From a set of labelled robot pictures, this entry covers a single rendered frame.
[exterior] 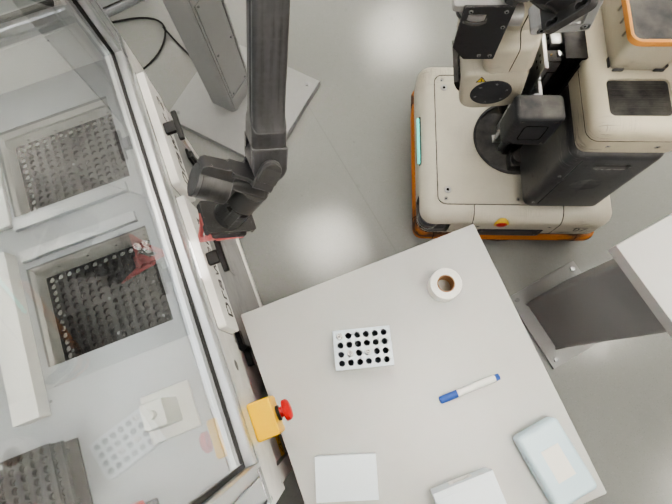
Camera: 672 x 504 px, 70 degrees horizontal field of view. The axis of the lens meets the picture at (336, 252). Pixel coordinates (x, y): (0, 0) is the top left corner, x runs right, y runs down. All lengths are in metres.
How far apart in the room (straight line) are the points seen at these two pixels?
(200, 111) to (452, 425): 1.63
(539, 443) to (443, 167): 0.99
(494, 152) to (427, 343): 0.92
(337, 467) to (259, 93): 0.74
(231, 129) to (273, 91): 1.38
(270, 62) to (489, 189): 1.16
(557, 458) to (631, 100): 0.83
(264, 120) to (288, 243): 1.20
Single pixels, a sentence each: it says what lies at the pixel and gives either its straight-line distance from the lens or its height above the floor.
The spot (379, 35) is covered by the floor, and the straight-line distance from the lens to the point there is 2.38.
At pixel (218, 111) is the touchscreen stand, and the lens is 2.18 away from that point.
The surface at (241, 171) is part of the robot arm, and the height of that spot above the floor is 1.11.
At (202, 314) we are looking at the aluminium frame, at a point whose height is 0.99.
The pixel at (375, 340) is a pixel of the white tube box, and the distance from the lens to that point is 1.09.
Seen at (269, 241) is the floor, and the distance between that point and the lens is 1.95.
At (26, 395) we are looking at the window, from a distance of 0.41.
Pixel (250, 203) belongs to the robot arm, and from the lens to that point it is 0.84.
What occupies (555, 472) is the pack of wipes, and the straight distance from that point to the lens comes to 1.13.
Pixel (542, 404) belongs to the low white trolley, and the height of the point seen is 0.76.
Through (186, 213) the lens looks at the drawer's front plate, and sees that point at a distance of 1.03.
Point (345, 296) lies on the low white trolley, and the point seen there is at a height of 0.76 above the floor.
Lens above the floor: 1.85
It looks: 75 degrees down
